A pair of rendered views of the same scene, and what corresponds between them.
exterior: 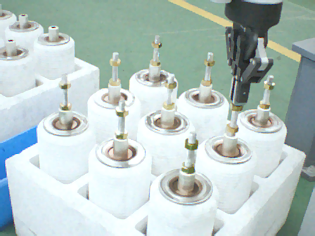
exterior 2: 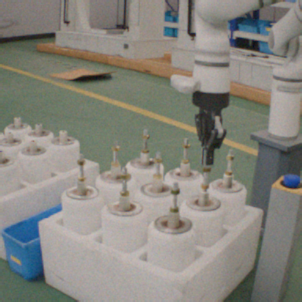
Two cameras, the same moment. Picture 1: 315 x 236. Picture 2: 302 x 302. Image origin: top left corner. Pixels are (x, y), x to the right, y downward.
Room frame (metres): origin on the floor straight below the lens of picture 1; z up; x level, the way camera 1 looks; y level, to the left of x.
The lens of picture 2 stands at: (-0.31, 0.01, 0.68)
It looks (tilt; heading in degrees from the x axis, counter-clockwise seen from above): 19 degrees down; 0
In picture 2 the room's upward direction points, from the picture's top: 2 degrees clockwise
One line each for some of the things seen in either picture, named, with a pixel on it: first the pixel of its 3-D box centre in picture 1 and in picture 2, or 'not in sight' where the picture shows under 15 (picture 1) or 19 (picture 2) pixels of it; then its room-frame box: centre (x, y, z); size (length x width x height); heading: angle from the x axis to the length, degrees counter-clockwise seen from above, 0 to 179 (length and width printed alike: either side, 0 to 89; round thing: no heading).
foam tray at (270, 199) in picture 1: (159, 196); (154, 250); (0.65, -0.02, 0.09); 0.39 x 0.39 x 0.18; 55
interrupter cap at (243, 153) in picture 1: (228, 149); (203, 203); (0.59, -0.11, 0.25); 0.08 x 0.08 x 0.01
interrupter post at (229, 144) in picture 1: (229, 142); (204, 197); (0.59, -0.11, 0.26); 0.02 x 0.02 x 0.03
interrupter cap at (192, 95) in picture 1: (204, 98); (184, 174); (0.75, -0.08, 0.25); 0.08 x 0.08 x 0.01
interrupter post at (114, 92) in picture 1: (114, 92); (116, 171); (0.72, 0.08, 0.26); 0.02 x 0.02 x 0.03
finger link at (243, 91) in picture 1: (245, 88); (211, 153); (0.57, -0.12, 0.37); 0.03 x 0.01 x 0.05; 13
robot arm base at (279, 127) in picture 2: not in sight; (285, 108); (0.95, -0.39, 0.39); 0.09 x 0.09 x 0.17; 39
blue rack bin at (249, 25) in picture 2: not in sight; (256, 26); (6.43, -1.56, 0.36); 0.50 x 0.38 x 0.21; 129
